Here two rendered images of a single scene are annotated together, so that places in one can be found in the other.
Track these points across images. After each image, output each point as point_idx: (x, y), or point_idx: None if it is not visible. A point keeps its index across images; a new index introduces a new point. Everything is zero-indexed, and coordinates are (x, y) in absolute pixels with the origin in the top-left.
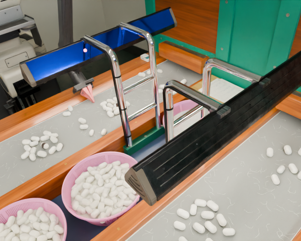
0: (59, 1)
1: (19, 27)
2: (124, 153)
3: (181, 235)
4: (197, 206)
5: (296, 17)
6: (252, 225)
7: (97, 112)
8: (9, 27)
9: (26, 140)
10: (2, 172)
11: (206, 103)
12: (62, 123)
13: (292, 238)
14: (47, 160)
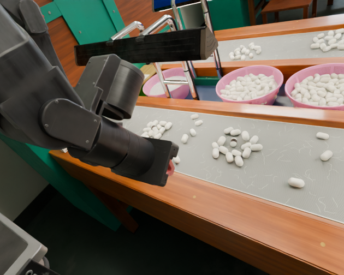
0: (53, 61)
1: (1, 214)
2: None
3: (255, 55)
4: (234, 59)
5: (117, 10)
6: (232, 47)
7: (166, 139)
8: None
9: (237, 157)
10: (290, 153)
11: None
12: (191, 156)
13: (231, 40)
14: (249, 131)
